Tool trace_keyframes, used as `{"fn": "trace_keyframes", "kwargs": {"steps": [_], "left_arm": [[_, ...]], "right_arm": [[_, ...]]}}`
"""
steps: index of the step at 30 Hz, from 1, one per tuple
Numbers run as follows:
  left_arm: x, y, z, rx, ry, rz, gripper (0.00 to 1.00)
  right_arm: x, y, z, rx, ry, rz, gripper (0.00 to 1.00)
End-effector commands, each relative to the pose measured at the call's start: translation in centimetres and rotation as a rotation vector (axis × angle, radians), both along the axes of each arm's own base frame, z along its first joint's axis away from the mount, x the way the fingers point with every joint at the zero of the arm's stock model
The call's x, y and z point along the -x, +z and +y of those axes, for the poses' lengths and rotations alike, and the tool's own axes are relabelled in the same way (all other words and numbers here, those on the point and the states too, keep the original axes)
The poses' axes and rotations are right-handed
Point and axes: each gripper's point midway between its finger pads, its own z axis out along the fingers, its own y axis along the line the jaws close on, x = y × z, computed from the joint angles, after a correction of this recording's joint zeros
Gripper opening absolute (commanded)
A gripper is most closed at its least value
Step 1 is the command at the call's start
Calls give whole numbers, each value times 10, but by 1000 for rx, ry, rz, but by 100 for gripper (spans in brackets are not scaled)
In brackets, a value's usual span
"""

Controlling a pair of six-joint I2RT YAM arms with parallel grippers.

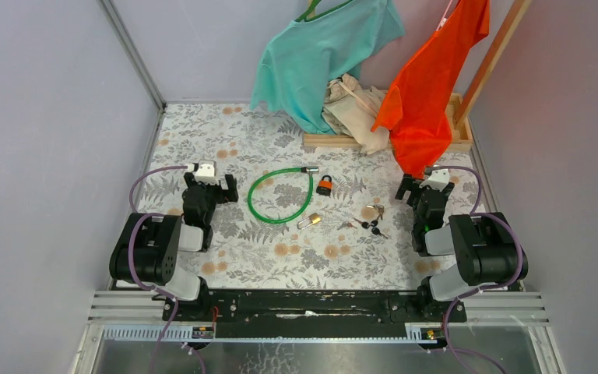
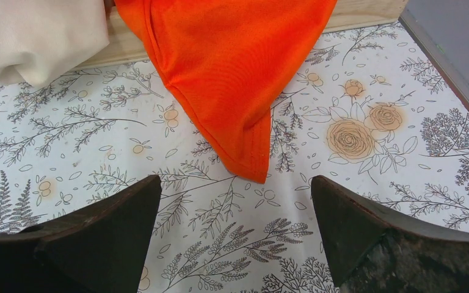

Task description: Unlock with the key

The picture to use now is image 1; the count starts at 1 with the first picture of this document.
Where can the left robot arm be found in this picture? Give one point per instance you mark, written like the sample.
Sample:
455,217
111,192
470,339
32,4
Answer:
146,253

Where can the black headed keys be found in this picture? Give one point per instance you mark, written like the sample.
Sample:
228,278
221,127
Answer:
372,226

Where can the green cable lock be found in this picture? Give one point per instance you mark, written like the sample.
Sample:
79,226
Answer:
282,196

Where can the brass padlock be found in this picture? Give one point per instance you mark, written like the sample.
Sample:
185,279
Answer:
309,221

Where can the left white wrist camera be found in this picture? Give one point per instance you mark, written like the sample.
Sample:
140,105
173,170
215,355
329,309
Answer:
204,172

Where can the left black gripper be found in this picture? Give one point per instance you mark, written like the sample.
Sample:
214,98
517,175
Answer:
189,179

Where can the green clothes hanger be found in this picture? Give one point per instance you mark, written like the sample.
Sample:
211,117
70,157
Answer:
310,13

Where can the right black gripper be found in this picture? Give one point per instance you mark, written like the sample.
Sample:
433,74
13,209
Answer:
408,184

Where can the orange t-shirt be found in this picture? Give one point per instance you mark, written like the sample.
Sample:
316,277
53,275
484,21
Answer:
413,109

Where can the beige cloth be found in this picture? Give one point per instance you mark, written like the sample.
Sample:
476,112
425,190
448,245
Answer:
352,110

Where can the floral table mat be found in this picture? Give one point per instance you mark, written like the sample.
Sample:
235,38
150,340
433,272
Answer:
336,253

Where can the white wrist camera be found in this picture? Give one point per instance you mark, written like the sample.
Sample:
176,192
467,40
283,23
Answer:
436,179
204,172

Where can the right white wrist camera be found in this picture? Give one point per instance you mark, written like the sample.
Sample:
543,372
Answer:
436,179

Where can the teal t-shirt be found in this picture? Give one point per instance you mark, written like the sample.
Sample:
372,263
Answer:
297,64

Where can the orange black padlock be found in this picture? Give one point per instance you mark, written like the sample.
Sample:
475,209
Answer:
324,187

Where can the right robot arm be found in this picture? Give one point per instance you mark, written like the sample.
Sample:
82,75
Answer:
486,252

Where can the wooden clothes rack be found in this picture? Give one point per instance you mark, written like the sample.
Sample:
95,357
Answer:
420,20

